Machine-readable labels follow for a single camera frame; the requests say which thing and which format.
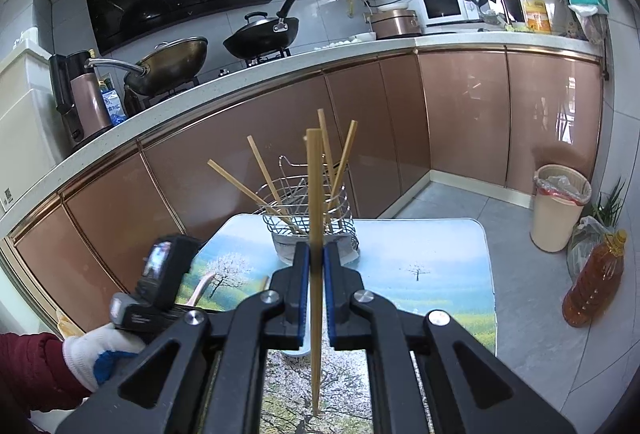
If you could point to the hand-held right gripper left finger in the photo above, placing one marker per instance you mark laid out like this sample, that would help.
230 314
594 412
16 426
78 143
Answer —
302 294

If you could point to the person's left forearm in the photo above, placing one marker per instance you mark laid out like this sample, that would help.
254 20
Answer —
35 364

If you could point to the pink ceramic spoon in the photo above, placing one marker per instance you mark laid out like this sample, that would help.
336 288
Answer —
200 289

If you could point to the green onions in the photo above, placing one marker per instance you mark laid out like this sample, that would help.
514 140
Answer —
610 204

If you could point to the person's left hand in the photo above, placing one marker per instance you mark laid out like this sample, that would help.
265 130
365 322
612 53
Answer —
90 349

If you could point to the bronze pan with lid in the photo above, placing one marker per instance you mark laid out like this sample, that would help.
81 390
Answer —
170 61

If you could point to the clear plastic bag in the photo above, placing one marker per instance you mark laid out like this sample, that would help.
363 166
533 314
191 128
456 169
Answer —
585 239

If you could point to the white appliance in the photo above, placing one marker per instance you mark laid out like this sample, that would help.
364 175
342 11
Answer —
25 114

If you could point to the white microwave oven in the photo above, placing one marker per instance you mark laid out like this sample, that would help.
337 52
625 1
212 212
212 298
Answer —
445 6

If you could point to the bamboo chopstick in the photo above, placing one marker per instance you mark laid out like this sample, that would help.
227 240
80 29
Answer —
315 194
326 149
240 184
345 154
260 164

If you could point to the yellow packet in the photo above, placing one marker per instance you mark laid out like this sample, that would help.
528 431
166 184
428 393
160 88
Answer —
536 16

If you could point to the white bowl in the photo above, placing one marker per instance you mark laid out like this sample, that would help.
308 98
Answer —
364 37

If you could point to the beige trash bin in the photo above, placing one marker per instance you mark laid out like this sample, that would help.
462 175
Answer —
557 219

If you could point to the white kitchen countertop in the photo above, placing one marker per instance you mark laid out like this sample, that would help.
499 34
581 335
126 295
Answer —
250 74

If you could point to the brown kitchen cabinets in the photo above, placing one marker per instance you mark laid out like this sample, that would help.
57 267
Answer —
450 114

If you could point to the pink black electric kettle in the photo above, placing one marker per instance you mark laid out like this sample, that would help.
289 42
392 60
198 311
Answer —
85 99

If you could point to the blue packet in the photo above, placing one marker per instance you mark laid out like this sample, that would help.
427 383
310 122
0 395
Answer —
112 104

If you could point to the bronze rice cooker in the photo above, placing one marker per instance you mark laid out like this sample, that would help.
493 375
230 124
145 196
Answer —
395 24

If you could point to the black wok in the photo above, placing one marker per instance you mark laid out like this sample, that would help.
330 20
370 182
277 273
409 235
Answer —
260 36

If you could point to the cooking oil bottle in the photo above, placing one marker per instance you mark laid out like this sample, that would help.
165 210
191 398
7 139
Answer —
595 284

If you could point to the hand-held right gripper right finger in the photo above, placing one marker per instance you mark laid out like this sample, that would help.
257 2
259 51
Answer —
330 294

